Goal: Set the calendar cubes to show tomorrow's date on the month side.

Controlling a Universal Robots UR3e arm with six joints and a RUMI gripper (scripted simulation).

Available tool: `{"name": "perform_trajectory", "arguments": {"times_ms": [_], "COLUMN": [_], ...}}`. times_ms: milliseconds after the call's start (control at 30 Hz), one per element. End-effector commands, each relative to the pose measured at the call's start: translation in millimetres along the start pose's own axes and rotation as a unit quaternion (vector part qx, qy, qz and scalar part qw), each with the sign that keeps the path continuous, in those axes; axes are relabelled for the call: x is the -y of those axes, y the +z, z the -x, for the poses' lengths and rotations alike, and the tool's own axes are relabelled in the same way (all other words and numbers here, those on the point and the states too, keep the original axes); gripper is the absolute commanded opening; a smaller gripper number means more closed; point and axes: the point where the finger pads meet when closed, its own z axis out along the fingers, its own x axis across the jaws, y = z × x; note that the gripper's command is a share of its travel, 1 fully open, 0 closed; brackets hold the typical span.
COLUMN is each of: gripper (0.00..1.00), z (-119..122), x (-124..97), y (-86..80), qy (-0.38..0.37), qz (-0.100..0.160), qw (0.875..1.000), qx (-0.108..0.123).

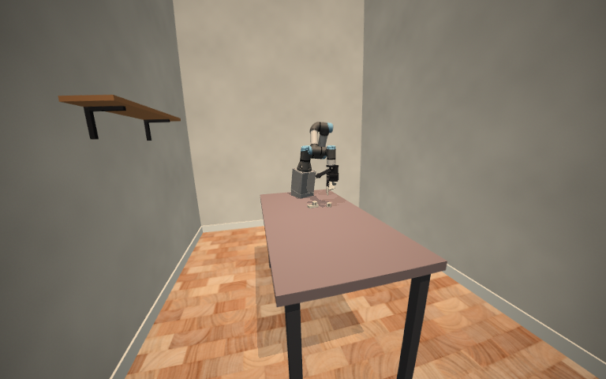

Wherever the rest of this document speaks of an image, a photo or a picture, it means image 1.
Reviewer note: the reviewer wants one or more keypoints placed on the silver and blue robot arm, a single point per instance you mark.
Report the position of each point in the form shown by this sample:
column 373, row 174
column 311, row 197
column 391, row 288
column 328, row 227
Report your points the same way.
column 317, row 148

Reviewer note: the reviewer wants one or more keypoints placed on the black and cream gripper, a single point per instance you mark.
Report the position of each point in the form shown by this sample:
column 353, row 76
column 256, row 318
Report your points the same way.
column 332, row 176

